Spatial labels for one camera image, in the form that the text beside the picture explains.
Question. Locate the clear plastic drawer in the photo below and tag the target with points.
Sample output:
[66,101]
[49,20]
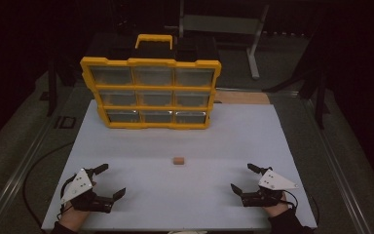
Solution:
[190,117]

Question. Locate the person's left hand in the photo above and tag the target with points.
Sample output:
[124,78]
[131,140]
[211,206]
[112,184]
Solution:
[73,219]

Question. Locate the grey metal stand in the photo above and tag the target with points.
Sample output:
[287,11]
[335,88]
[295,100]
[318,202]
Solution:
[220,24]

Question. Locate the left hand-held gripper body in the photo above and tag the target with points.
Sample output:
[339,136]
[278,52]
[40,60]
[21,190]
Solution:
[78,186]

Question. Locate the person's right hand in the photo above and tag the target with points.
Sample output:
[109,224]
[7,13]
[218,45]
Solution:
[277,209]

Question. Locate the black stand leg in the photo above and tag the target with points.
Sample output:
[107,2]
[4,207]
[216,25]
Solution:
[52,94]
[320,104]

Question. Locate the metal frame rail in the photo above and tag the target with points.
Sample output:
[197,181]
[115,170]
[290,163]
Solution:
[333,162]
[21,164]

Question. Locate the wooden board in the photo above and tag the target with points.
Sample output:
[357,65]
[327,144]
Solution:
[242,97]

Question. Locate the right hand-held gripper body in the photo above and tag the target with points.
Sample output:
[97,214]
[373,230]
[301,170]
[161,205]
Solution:
[274,181]

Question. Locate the small brown block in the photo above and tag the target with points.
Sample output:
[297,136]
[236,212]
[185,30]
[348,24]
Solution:
[178,161]

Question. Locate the yellow drawer organizer cabinet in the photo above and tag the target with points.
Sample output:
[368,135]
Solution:
[156,107]

